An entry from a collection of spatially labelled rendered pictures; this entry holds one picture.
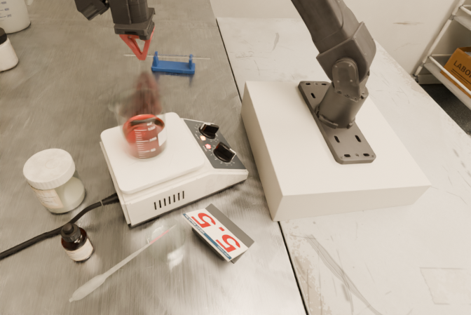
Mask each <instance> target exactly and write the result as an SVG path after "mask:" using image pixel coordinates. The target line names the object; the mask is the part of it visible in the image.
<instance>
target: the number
mask: <svg viewBox="0 0 471 315"><path fill-rule="evenodd" d="M187 215H188V216H189V217H190V218H191V219H192V220H193V221H194V222H195V223H196V224H197V225H198V226H199V227H200V228H201V229H203V230H204V231H205V232H206V233H207V234H208V235H209V236H210V237H211V238H212V239H213V240H214V241H215V242H216V243H218V244H219V245H220V246H221V247H222V248H223V249H224V250H225V251H226V252H227V253H228V254H229V255H230V256H232V255H235V254H236V253H238V252H239V251H241V250H242V249H244V248H245V247H244V246H243V245H242V244H241V243H239V242H238V241H237V240H236V239H235V238H234V237H233V236H232V235H230V234H229V233H228V232H227V231H226V230H225V229H224V228H223V227H222V226H221V225H220V224H219V223H218V222H217V221H216V220H214V219H213V218H212V217H211V216H210V215H209V214H208V213H206V212H205V211H204V210H201V211H198V212H194V213H189V214H187Z"/></svg>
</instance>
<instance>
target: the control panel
mask: <svg viewBox="0 0 471 315"><path fill-rule="evenodd" d="M184 122H185V124H186V125H187V127H188V128H189V130H190V131H191V133H192V135H193V136H194V138H195V139H196V141H197V143H198V144H199V146H200V148H201V149H202V151H203V152H204V154H205V155H206V157H207V159H208V161H209V162H210V163H211V165H212V167H213V168H215V169H238V170H246V167H244V165H243V163H242V162H241V161H240V159H239V158H238V156H237V155H235V156H234V157H233V159H231V161H230V162H228V163H227V162H223V161H221V160H219V159H218V158H217V157H216V156H215V155H214V149H215V148H216V146H217V145H218V144H219V142H223V143H224V144H225V145H226V146H228V147H229V148H231V146H230V145H229V144H228V143H227V141H226V139H225V138H224V136H223V135H222V134H221V133H220V131H219V130H218V131H217V132H216V133H215V134H216V137H215V139H209V138H207V137H205V136H204V135H202V134H201V133H200V131H199V128H200V126H202V125H203V124H204V123H203V122H199V121H191V120H186V119H184ZM201 136H203V137H204V138H205V139H204V140H203V139H202V138H201ZM206 145H209V146H210V148H208V147H206ZM231 149H232V148H231Z"/></svg>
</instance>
